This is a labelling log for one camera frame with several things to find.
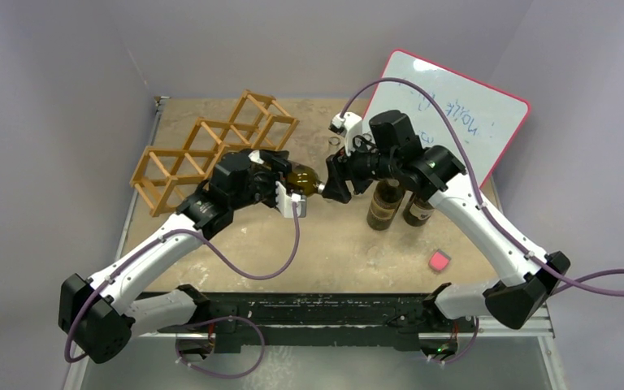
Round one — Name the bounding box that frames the pink framed whiteboard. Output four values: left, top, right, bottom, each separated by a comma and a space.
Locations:
363, 50, 531, 185

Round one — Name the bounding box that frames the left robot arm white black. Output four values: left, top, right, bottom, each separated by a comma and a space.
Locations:
58, 149, 305, 363

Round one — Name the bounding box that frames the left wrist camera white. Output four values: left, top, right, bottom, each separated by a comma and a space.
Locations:
286, 193, 307, 219

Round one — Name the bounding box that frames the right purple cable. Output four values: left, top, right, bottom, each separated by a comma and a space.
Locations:
339, 77, 624, 298

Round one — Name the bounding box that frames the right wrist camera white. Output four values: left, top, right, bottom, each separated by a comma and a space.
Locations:
329, 112, 363, 156

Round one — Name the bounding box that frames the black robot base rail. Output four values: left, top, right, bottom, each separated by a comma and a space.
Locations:
170, 292, 475, 356

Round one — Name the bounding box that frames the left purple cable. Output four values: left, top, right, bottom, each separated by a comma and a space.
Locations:
63, 204, 302, 365

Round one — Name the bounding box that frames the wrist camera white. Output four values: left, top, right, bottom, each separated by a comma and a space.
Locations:
329, 112, 363, 156
286, 193, 307, 219

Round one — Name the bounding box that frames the wooden lattice wine rack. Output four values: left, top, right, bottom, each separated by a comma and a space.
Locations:
130, 89, 300, 217

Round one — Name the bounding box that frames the purple cable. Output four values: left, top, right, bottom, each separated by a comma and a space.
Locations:
63, 204, 302, 365
339, 77, 624, 298

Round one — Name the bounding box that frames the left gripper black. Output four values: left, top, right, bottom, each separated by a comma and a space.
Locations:
230, 152, 292, 210

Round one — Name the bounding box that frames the olive green wine bottle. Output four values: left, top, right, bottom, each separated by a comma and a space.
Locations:
285, 165, 324, 197

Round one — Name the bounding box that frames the pink eraser block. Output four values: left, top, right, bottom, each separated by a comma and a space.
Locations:
428, 249, 451, 273

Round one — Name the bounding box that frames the dark bottle beige label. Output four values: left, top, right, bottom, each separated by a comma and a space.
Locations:
366, 179, 405, 231

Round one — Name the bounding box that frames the clear square glass bottle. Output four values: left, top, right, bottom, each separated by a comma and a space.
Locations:
327, 136, 341, 151

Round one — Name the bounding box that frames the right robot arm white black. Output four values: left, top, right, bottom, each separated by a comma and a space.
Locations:
322, 110, 570, 331

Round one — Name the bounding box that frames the dark green wine bottle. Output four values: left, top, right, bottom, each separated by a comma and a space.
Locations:
402, 193, 435, 227

